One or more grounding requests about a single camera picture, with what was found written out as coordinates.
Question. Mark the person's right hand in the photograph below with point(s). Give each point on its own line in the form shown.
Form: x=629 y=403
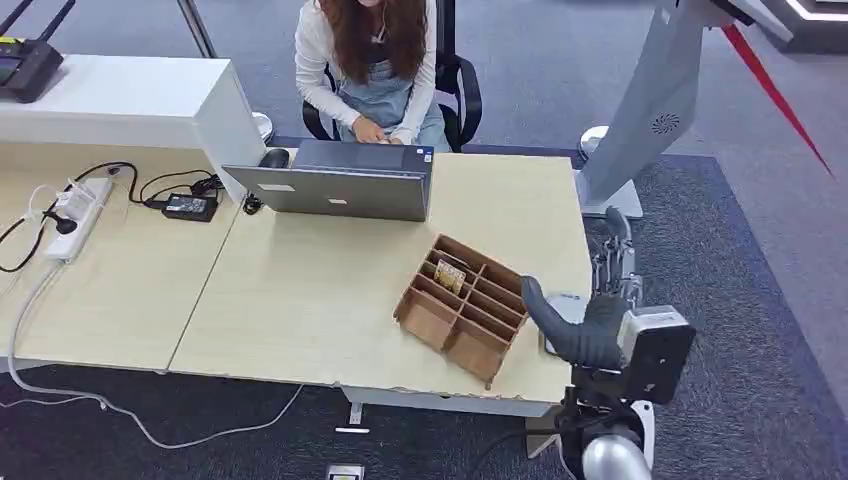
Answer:
x=369 y=130

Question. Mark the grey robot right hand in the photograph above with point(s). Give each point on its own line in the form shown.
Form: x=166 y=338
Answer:
x=586 y=341

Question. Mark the person's left hand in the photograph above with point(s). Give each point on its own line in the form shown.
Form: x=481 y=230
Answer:
x=395 y=140

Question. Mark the printed card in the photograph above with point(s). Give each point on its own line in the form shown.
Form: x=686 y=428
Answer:
x=450 y=277

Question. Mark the person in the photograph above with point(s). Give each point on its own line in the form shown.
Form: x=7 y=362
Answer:
x=391 y=99

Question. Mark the grey laptop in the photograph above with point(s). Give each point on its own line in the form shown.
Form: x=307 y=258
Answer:
x=331 y=192

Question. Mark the black office chair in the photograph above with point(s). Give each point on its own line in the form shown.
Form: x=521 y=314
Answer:
x=467 y=93

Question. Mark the black computer mouse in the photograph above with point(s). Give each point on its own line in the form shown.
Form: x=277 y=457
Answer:
x=274 y=159

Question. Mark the silver round foot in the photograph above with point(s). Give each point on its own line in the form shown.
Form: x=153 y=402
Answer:
x=263 y=126
x=591 y=140

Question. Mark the white desk leg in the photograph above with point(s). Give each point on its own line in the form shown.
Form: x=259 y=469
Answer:
x=538 y=440
x=356 y=414

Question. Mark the wooden compartment box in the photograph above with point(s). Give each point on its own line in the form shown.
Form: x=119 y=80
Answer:
x=464 y=331

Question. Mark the black power adapter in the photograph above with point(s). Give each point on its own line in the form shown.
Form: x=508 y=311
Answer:
x=190 y=207

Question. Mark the dark metal pole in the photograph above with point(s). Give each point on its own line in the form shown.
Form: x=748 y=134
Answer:
x=197 y=30

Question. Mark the white kiosk stand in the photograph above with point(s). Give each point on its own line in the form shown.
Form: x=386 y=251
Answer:
x=649 y=99

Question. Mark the white cabinet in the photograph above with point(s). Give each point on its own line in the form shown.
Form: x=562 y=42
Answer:
x=119 y=99

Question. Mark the floor socket plate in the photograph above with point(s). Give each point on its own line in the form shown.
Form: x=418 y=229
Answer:
x=345 y=473

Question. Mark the white charger plug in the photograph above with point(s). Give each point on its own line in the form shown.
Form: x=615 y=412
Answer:
x=71 y=201

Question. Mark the white power strip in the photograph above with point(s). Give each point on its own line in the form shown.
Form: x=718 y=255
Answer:
x=76 y=222

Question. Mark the black router with antennas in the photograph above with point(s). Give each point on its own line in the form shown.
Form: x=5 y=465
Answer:
x=26 y=69

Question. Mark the dark platform with light strip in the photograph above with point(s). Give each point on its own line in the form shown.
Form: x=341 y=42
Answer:
x=815 y=23

